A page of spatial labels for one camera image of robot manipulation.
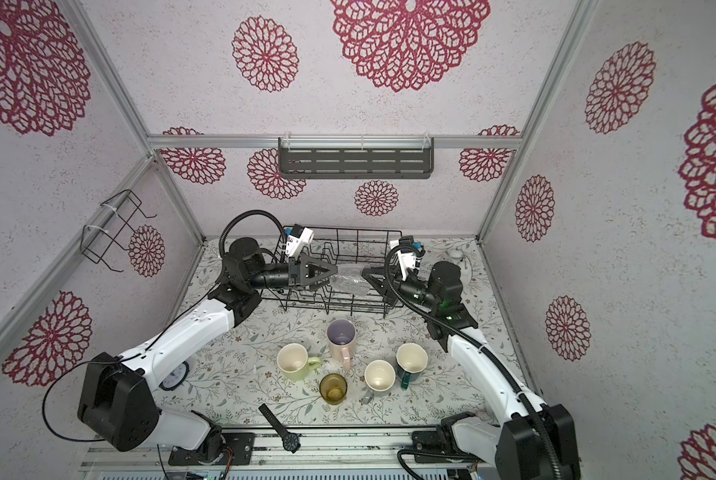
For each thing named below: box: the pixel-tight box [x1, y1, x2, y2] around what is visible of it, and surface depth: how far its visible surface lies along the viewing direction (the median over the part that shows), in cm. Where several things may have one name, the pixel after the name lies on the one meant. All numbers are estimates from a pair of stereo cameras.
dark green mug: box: [396, 342, 429, 389], surface depth 81 cm
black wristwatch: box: [258, 403, 301, 453], surface depth 78 cm
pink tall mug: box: [326, 318, 357, 371], surface depth 86 cm
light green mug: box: [276, 342, 322, 381], surface depth 83 cm
